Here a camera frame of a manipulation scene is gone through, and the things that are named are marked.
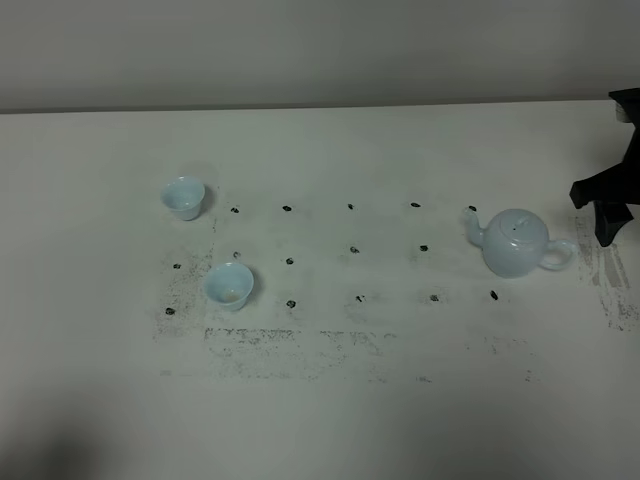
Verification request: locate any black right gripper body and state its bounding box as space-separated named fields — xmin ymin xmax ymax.
xmin=570 ymin=139 xmax=639 ymax=209

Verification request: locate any far pale blue teacup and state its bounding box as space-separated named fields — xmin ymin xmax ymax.
xmin=160 ymin=176 xmax=206 ymax=221

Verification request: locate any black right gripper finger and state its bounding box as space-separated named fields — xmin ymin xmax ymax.
xmin=593 ymin=201 xmax=634 ymax=247

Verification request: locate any pale blue porcelain teapot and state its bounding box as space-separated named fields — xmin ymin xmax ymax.
xmin=463 ymin=206 xmax=578 ymax=279

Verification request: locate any near pale blue teacup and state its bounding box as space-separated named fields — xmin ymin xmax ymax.
xmin=203 ymin=263 xmax=255 ymax=311

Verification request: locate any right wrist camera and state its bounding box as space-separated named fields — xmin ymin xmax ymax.
xmin=608 ymin=88 xmax=640 ymax=125

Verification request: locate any pale blue teacup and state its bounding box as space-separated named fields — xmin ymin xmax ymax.
xmin=160 ymin=176 xmax=206 ymax=221
xmin=203 ymin=263 xmax=255 ymax=311

